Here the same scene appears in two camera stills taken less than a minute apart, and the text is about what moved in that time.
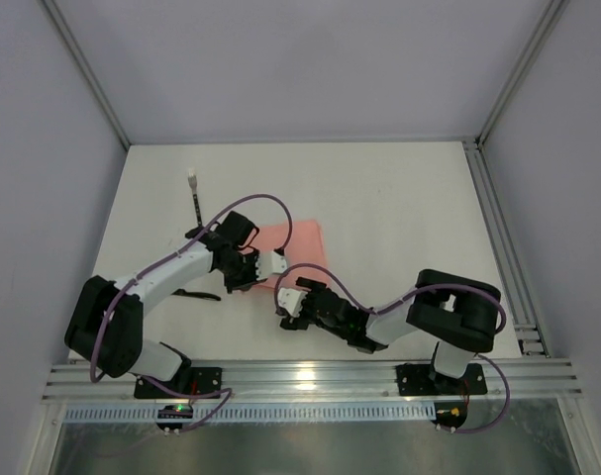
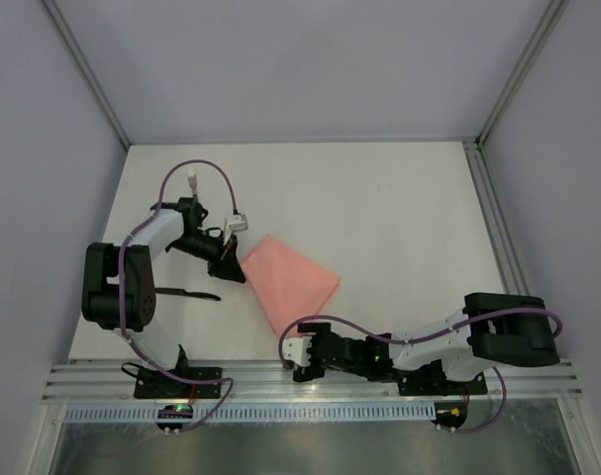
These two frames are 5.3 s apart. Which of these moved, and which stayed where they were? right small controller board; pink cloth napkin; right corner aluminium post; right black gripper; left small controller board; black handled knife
Moved: right black gripper; pink cloth napkin
Stayed: left small controller board; right small controller board; right corner aluminium post; black handled knife
